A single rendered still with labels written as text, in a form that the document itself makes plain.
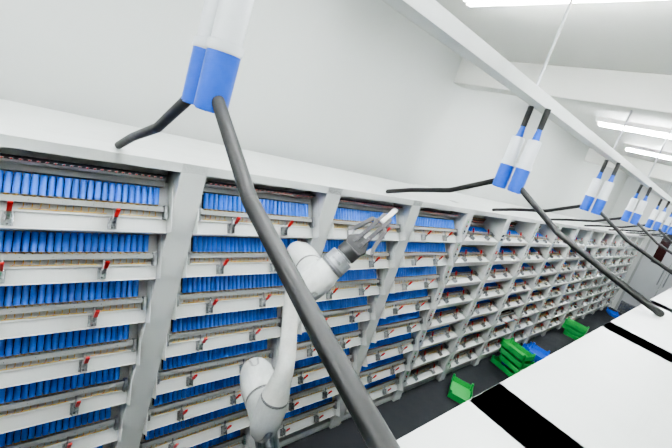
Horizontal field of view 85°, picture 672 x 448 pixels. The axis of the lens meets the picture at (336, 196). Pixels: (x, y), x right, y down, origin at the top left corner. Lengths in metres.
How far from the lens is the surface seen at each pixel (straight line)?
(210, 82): 0.72
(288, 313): 1.40
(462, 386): 4.19
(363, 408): 0.39
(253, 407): 1.54
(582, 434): 0.66
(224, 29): 0.72
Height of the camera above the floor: 2.02
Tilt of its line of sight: 11 degrees down
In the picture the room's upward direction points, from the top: 18 degrees clockwise
